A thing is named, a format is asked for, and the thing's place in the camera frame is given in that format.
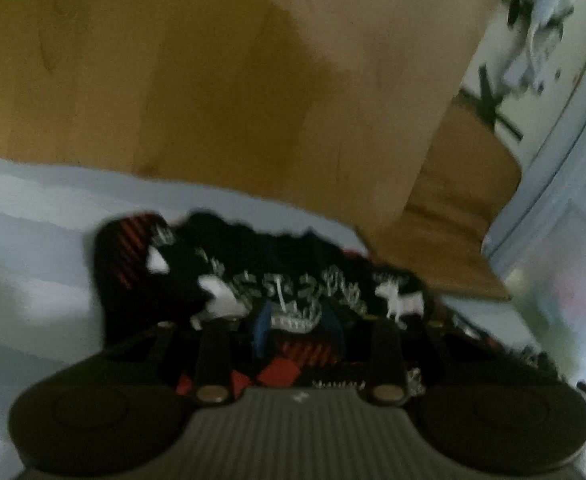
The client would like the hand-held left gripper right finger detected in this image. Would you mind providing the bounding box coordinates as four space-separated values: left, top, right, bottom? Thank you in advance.
322 304 450 407

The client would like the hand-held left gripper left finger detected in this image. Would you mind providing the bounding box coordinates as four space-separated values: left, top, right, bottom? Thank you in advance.
145 304 274 405

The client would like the black red white patterned garment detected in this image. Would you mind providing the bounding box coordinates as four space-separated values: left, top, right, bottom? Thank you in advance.
93 211 566 397

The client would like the brown cushion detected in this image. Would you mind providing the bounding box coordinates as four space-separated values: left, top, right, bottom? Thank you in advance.
370 95 524 302

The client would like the grey striped bed sheet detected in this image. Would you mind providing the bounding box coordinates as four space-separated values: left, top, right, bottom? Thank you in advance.
0 152 586 480

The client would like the wooden headboard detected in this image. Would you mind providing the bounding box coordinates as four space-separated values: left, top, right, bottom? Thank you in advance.
0 0 514 263

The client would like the white power strip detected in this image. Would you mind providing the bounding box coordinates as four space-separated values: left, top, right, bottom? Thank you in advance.
502 0 580 97

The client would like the pale window frame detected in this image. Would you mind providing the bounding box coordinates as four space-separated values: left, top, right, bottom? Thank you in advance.
483 0 586 273

